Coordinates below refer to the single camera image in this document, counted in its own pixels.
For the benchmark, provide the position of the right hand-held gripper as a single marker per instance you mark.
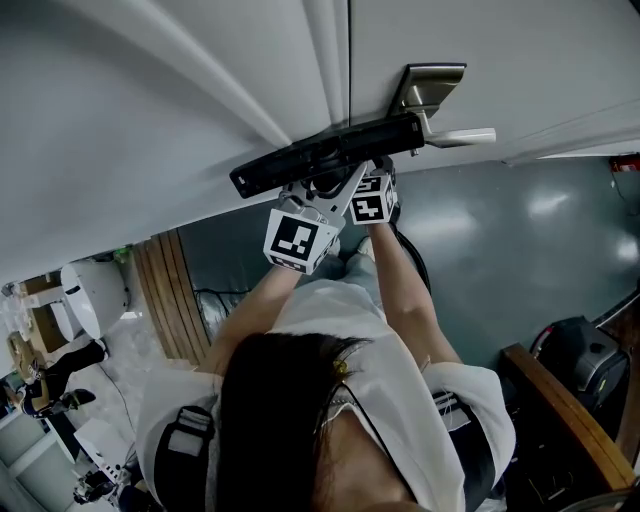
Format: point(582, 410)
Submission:
point(372, 205)

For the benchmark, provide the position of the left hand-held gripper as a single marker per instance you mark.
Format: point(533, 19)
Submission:
point(295, 240)

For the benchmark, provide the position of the person's right forearm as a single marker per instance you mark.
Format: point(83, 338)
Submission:
point(405, 300)

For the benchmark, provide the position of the person's left forearm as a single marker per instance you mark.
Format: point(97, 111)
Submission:
point(255, 310)

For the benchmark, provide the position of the black plastic device housing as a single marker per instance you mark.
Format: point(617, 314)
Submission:
point(585, 355)

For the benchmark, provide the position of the person's right white shoe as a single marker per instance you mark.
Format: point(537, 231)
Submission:
point(366, 248)

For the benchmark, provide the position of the person's white shoe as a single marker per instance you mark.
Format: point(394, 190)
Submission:
point(335, 246)
point(366, 248)

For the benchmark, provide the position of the person's left white shoe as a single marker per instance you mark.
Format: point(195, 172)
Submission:
point(335, 246)

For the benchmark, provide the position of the grey trousers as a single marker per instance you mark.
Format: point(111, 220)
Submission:
point(360, 275)

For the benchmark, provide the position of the wooden slatted panel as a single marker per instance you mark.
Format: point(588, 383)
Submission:
point(170, 295)

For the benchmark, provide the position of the white shirt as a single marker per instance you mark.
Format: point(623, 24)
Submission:
point(400, 400)

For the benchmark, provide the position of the small green object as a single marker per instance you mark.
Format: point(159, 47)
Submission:
point(121, 252)

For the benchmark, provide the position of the white door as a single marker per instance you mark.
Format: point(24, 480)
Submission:
point(525, 50)

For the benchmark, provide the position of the white domed device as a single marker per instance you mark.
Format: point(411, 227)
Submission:
point(95, 295)

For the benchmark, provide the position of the red fire extinguisher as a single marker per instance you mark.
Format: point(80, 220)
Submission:
point(625, 164)

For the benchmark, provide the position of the brown wooden furniture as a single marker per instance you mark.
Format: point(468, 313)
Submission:
point(565, 410)

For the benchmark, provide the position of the cardboard box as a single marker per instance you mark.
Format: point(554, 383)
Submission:
point(45, 320)

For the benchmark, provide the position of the white shelf unit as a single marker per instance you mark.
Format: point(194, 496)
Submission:
point(30, 465)

